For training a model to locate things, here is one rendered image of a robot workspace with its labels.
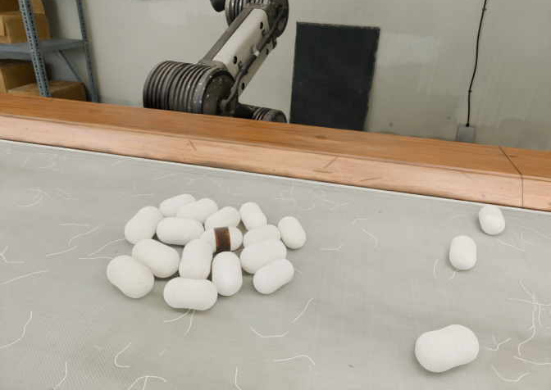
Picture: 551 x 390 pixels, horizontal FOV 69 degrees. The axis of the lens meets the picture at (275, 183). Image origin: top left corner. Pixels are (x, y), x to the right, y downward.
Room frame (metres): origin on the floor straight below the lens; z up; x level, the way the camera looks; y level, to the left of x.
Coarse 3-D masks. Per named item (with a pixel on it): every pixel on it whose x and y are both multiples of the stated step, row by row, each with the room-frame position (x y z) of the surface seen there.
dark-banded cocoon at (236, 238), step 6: (234, 228) 0.26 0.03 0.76; (204, 234) 0.25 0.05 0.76; (210, 234) 0.25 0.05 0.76; (234, 234) 0.25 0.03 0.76; (240, 234) 0.25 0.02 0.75; (204, 240) 0.24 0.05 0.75; (210, 240) 0.24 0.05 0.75; (234, 240) 0.25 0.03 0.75; (240, 240) 0.25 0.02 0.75; (234, 246) 0.25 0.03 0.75
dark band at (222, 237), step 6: (216, 228) 0.25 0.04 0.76; (222, 228) 0.25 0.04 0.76; (228, 228) 0.25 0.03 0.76; (216, 234) 0.25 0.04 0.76; (222, 234) 0.25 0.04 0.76; (228, 234) 0.25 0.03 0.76; (216, 240) 0.24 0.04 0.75; (222, 240) 0.24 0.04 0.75; (228, 240) 0.25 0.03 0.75; (216, 246) 0.24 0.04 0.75; (222, 246) 0.24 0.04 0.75; (228, 246) 0.24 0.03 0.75; (216, 252) 0.24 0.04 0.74
